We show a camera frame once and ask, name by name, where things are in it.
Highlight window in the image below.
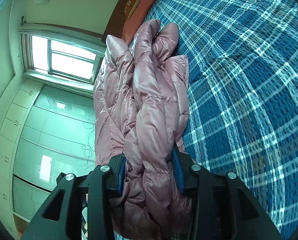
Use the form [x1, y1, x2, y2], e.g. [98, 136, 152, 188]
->
[19, 27, 106, 84]

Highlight bed with blue plaid sheet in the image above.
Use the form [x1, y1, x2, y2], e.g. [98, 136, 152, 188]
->
[114, 0, 298, 240]

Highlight embroidered brown cushion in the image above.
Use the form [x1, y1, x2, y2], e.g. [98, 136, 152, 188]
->
[123, 0, 144, 19]

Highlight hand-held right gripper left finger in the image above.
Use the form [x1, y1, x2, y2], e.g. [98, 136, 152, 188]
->
[20, 154, 127, 240]

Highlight dark wooden headboard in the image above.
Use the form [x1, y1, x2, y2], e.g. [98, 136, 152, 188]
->
[105, 0, 152, 43]

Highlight wardrobe with circle-patterned doors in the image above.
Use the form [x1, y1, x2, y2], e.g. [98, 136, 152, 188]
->
[0, 76, 98, 239]

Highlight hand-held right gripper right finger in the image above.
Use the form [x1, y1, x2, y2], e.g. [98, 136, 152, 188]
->
[171, 147, 283, 240]

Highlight pink down jacket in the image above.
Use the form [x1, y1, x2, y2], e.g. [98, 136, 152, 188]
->
[93, 19, 197, 240]

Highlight dark curtain rod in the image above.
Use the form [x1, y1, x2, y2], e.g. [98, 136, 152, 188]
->
[20, 16, 107, 40]

